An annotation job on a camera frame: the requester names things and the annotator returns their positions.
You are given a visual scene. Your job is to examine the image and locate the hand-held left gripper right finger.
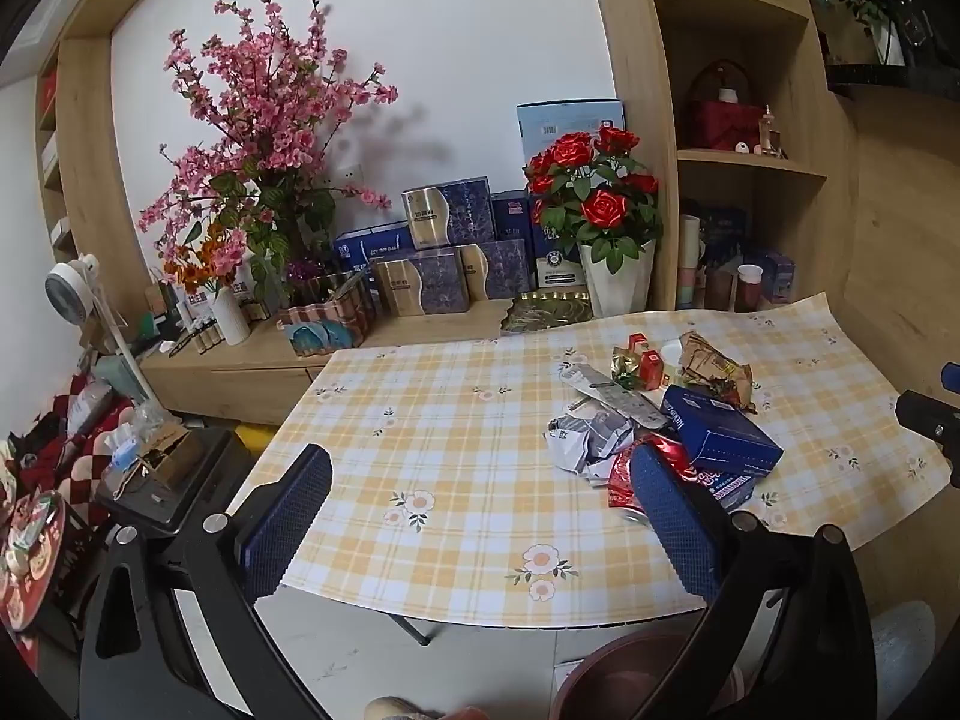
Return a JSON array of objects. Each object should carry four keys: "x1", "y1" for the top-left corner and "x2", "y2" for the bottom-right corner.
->
[{"x1": 628, "y1": 441, "x2": 878, "y2": 720}]

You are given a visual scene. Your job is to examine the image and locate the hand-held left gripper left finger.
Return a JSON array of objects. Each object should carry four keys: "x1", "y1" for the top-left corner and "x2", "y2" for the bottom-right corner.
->
[{"x1": 79, "y1": 444, "x2": 335, "y2": 720}]

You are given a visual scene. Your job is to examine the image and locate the red printed packet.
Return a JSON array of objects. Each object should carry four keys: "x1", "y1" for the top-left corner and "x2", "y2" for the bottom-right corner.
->
[{"x1": 688, "y1": 465, "x2": 760, "y2": 517}]

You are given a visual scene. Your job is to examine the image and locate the red foil wrapper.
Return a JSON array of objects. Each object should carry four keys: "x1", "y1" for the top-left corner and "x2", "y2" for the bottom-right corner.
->
[{"x1": 606, "y1": 433, "x2": 695, "y2": 515}]

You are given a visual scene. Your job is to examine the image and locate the blue cardboard box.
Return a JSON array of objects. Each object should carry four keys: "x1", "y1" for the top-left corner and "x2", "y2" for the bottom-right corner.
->
[{"x1": 660, "y1": 384, "x2": 785, "y2": 479}]

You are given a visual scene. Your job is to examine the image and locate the white paper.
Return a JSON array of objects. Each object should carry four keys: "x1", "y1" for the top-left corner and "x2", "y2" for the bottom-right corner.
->
[{"x1": 546, "y1": 399, "x2": 638, "y2": 477}]

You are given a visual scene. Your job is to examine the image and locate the white printed packet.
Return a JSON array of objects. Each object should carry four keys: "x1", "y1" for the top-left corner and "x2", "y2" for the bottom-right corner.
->
[{"x1": 559, "y1": 364, "x2": 672, "y2": 428}]

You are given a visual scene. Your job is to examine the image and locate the brown snack bag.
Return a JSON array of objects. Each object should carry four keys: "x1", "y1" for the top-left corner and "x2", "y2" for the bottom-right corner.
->
[{"x1": 679, "y1": 331, "x2": 758, "y2": 413}]

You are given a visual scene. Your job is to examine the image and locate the brown plastic waste bin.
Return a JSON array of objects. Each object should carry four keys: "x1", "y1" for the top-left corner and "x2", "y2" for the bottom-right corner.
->
[{"x1": 559, "y1": 628, "x2": 721, "y2": 720}]

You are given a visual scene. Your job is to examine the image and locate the black stool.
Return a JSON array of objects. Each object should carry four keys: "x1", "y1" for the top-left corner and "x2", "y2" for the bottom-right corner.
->
[{"x1": 94, "y1": 426, "x2": 256, "y2": 537}]

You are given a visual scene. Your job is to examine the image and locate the small red carton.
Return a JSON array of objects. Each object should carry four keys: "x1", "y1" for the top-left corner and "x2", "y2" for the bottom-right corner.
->
[{"x1": 628, "y1": 334, "x2": 665, "y2": 391}]

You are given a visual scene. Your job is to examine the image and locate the yellow plaid floral tablecloth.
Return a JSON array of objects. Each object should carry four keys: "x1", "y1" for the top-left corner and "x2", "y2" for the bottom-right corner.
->
[{"x1": 247, "y1": 292, "x2": 950, "y2": 627}]

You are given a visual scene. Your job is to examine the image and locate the red checkered blanket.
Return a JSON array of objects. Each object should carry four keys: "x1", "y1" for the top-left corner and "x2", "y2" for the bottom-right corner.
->
[{"x1": 0, "y1": 371, "x2": 140, "y2": 541}]

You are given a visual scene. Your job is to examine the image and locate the small purple box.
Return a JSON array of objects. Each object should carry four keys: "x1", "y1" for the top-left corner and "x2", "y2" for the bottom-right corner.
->
[{"x1": 756, "y1": 247, "x2": 797, "y2": 305}]

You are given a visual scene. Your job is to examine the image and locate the row of small brown bottles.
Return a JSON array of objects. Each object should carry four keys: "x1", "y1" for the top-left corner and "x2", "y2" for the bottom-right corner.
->
[{"x1": 178, "y1": 313, "x2": 226, "y2": 355}]

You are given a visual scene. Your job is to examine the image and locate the white ribbed vase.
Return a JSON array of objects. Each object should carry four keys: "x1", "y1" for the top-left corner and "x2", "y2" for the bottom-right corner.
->
[{"x1": 212, "y1": 285, "x2": 252, "y2": 346}]

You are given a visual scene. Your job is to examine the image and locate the red paper cup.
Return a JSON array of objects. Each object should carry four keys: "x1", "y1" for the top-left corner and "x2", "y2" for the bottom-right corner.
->
[{"x1": 735, "y1": 264, "x2": 766, "y2": 312}]

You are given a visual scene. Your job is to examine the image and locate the woven basket with fans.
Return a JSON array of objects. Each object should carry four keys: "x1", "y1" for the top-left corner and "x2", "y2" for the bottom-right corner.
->
[{"x1": 277, "y1": 270, "x2": 378, "y2": 357}]

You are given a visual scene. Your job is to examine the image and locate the beige slipper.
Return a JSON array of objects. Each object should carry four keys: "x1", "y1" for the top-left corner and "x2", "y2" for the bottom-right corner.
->
[{"x1": 364, "y1": 696, "x2": 492, "y2": 720}]

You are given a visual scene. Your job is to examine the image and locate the gold ornate tray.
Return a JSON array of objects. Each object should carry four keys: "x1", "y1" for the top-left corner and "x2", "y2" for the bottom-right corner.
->
[{"x1": 501, "y1": 286, "x2": 597, "y2": 335}]

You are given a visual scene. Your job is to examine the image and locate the round red tin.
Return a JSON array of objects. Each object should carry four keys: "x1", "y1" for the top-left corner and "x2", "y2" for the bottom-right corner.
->
[{"x1": 0, "y1": 491, "x2": 70, "y2": 631}]

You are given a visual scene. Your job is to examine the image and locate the stack of pastel cups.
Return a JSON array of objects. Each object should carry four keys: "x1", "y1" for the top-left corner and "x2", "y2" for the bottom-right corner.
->
[{"x1": 679, "y1": 214, "x2": 707, "y2": 308}]

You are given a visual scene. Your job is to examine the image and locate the blue night sky box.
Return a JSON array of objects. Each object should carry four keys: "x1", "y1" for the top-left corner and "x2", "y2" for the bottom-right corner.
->
[{"x1": 701, "y1": 206, "x2": 751, "y2": 271}]

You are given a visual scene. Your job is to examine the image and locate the orange artificial flowers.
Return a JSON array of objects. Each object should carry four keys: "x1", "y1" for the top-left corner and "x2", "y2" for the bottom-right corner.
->
[{"x1": 161, "y1": 225, "x2": 248, "y2": 295}]

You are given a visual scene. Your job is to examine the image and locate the purple gold gift box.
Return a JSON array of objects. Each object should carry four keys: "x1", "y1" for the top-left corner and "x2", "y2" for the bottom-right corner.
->
[
  {"x1": 461, "y1": 238, "x2": 537, "y2": 305},
  {"x1": 401, "y1": 178, "x2": 492, "y2": 250},
  {"x1": 371, "y1": 247, "x2": 470, "y2": 316}
]

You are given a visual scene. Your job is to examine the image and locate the blue tissue box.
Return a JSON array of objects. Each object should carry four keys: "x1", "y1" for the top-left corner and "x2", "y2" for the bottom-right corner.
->
[{"x1": 334, "y1": 223, "x2": 415, "y2": 275}]

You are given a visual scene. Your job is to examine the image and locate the white blue logo box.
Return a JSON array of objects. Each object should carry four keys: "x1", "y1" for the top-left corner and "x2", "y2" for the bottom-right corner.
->
[{"x1": 536, "y1": 242, "x2": 590, "y2": 291}]

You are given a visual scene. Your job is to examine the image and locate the small perfume bottle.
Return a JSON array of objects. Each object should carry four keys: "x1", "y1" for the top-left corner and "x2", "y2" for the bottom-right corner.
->
[{"x1": 756, "y1": 105, "x2": 787, "y2": 160}]

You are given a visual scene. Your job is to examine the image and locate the black glossy shelf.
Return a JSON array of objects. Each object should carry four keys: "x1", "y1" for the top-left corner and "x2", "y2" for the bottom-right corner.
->
[{"x1": 825, "y1": 60, "x2": 960, "y2": 97}]

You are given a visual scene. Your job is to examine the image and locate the white desk fan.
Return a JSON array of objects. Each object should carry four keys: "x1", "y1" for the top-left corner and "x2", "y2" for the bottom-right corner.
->
[{"x1": 43, "y1": 255, "x2": 151, "y2": 406}]

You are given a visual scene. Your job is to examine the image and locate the wicker basket red lining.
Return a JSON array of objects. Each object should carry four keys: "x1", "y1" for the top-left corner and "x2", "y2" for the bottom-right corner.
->
[{"x1": 688, "y1": 60, "x2": 762, "y2": 152}]

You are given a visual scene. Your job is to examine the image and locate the red rose bouquet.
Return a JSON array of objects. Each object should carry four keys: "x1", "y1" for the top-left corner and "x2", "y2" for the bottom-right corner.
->
[{"x1": 523, "y1": 126, "x2": 665, "y2": 275}]

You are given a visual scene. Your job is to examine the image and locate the dark blue box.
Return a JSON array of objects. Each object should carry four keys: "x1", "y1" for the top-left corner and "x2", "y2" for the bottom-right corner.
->
[{"x1": 491, "y1": 190, "x2": 535, "y2": 245}]

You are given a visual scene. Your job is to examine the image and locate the pink blossom arrangement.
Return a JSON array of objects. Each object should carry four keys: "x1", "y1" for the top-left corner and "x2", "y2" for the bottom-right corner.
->
[{"x1": 139, "y1": 0, "x2": 398, "y2": 301}]

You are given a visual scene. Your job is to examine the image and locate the large light blue box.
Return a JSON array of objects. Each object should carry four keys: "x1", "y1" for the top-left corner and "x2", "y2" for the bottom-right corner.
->
[{"x1": 516, "y1": 99, "x2": 627, "y2": 188}]

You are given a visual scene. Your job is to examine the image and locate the black folding table frame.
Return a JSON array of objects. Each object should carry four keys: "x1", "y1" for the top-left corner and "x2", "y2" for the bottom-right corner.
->
[{"x1": 390, "y1": 613, "x2": 434, "y2": 647}]

